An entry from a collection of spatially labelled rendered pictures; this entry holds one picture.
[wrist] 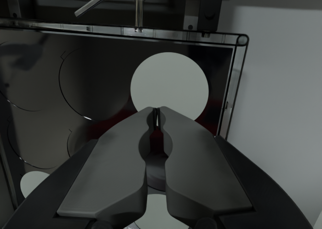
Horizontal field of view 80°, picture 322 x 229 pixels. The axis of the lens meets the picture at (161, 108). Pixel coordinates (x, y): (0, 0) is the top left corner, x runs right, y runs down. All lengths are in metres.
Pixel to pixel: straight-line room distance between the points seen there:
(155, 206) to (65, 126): 0.19
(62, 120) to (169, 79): 0.18
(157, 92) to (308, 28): 0.23
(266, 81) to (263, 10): 0.10
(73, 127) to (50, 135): 0.05
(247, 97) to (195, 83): 0.12
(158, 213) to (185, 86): 0.22
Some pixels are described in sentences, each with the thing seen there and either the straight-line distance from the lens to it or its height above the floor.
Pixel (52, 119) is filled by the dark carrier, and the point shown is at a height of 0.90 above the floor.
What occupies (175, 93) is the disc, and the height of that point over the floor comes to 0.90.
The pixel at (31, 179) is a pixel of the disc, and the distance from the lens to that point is 0.44.
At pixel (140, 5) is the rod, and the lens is 0.25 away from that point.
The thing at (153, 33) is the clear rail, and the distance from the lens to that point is 0.24.
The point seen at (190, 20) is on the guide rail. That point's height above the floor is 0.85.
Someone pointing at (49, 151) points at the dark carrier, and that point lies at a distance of 0.37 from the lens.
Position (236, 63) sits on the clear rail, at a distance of 0.24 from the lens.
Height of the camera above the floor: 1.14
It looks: 67 degrees down
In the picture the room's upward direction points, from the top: 154 degrees counter-clockwise
